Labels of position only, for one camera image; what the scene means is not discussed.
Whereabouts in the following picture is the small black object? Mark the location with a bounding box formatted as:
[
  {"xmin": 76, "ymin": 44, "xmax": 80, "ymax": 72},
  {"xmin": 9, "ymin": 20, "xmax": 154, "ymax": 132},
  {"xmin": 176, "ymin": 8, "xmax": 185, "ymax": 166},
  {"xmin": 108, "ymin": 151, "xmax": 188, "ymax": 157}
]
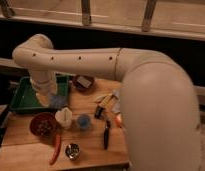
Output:
[{"xmin": 94, "ymin": 106, "xmax": 104, "ymax": 119}]

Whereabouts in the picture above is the orange fruit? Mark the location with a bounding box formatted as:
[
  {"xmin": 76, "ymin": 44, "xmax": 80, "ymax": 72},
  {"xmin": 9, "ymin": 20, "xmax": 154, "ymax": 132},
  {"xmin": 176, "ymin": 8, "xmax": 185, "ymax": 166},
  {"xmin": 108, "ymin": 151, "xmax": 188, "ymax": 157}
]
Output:
[{"xmin": 115, "ymin": 114, "xmax": 123, "ymax": 128}]

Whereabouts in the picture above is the blue sponge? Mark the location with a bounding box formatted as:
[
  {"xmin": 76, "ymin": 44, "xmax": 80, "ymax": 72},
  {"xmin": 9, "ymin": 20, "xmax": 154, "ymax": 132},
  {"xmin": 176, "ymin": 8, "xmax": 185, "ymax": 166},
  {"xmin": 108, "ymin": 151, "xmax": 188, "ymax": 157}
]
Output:
[{"xmin": 49, "ymin": 95, "xmax": 67, "ymax": 110}]

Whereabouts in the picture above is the blue plastic cup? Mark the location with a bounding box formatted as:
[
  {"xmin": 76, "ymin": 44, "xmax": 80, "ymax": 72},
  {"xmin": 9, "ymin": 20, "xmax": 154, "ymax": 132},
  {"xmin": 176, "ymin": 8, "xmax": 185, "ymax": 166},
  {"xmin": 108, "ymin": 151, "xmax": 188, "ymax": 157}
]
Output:
[{"xmin": 77, "ymin": 114, "xmax": 91, "ymax": 130}]

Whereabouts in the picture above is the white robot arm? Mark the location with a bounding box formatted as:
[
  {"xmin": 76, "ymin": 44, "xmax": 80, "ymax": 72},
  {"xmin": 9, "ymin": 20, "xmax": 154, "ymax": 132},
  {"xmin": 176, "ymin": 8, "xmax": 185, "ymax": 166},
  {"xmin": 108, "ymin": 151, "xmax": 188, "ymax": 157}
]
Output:
[{"xmin": 12, "ymin": 34, "xmax": 201, "ymax": 171}]

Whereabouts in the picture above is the black handled knife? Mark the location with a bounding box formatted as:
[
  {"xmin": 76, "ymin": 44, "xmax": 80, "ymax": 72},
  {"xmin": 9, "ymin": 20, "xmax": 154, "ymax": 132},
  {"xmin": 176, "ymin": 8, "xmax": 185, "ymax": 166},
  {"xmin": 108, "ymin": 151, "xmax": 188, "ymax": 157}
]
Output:
[{"xmin": 103, "ymin": 120, "xmax": 111, "ymax": 150}]

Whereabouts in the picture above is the white plastic cup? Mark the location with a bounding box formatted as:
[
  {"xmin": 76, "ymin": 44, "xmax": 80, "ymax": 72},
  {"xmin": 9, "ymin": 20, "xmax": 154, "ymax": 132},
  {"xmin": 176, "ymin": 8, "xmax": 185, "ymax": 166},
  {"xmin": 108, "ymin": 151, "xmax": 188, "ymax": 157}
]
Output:
[{"xmin": 55, "ymin": 107, "xmax": 73, "ymax": 129}]

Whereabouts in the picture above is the red bowl with food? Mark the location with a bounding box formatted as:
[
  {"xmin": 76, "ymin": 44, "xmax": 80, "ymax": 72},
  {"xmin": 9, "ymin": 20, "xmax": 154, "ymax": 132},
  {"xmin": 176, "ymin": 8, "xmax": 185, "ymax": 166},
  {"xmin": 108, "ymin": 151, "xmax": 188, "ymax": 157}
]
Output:
[{"xmin": 29, "ymin": 112, "xmax": 57, "ymax": 137}]

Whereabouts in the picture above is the wooden table board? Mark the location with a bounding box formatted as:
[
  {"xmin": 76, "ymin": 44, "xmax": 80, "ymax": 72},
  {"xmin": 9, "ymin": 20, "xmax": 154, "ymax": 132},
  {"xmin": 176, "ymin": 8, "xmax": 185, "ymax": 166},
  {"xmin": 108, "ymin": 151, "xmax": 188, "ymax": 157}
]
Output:
[{"xmin": 0, "ymin": 77, "xmax": 131, "ymax": 171}]

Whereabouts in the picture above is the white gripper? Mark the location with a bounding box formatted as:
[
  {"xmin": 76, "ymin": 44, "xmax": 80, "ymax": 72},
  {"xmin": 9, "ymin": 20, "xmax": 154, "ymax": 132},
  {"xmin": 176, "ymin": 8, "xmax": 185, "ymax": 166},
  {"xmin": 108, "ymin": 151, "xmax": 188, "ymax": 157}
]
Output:
[{"xmin": 30, "ymin": 77, "xmax": 58, "ymax": 107}]

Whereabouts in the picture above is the yellow banana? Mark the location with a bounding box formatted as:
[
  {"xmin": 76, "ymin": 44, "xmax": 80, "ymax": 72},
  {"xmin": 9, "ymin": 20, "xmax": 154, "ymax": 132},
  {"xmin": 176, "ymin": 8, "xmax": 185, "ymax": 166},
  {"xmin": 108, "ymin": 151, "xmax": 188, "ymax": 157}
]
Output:
[{"xmin": 94, "ymin": 93, "xmax": 113, "ymax": 107}]

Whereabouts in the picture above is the small metal cup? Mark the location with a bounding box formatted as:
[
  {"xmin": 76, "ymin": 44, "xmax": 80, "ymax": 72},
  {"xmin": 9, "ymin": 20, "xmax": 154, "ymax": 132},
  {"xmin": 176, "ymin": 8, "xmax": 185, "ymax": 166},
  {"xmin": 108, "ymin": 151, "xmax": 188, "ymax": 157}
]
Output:
[{"xmin": 65, "ymin": 143, "xmax": 80, "ymax": 160}]

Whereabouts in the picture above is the red chili pepper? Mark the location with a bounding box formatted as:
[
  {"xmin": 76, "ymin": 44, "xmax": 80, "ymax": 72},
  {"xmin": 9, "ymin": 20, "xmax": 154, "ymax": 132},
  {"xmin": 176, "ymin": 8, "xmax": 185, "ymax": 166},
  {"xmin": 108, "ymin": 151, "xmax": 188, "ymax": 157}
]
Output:
[{"xmin": 49, "ymin": 134, "xmax": 61, "ymax": 165}]

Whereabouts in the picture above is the light blue cloth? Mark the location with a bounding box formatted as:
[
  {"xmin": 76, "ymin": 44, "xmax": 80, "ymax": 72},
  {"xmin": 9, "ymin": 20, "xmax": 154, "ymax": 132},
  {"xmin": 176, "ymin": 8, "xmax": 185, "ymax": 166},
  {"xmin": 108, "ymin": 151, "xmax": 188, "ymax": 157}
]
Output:
[{"xmin": 112, "ymin": 89, "xmax": 121, "ymax": 114}]

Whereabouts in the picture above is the green plastic tray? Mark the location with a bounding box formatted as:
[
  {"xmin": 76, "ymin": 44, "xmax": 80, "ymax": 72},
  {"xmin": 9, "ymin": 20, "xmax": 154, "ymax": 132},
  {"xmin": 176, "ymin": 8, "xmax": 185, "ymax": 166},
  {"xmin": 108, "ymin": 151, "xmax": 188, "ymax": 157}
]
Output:
[{"xmin": 10, "ymin": 76, "xmax": 69, "ymax": 114}]

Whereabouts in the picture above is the brown bowl with sponge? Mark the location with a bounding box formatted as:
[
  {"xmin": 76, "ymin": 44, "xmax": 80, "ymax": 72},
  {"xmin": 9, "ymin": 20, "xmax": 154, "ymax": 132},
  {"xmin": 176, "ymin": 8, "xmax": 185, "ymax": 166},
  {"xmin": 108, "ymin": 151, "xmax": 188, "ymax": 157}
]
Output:
[{"xmin": 72, "ymin": 75, "xmax": 94, "ymax": 92}]

